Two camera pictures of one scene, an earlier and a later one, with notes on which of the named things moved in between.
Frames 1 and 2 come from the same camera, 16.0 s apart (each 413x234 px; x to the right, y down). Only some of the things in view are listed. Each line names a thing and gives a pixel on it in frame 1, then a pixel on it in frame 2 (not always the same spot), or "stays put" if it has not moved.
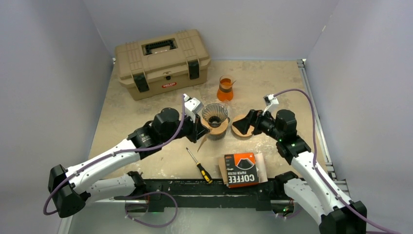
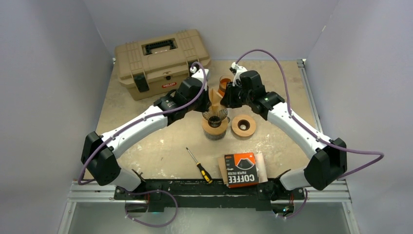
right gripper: [254, 118] → [228, 100]
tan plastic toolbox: [161, 64] stays put
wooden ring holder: [218, 130] stays put
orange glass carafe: [225, 91] stays put
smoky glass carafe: [216, 137] stays put
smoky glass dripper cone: [215, 115] stays put
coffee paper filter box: [241, 169] stays put
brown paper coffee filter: [204, 140] → [215, 99]
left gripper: [197, 129] → [207, 103]
